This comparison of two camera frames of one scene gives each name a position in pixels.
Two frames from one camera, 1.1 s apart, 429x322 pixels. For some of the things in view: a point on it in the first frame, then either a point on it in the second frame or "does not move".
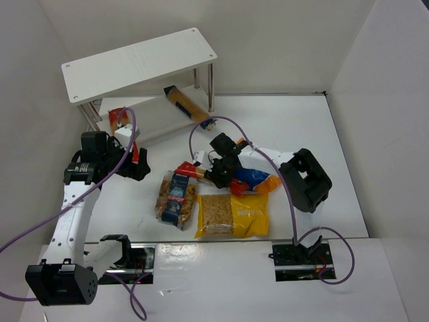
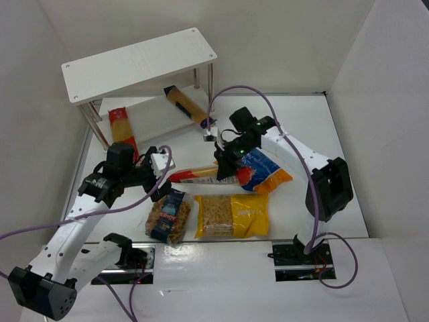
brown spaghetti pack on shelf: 188,108 does not move
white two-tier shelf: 165,84 does not move
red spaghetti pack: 114,115 does not move
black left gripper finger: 143,168 → 163,191
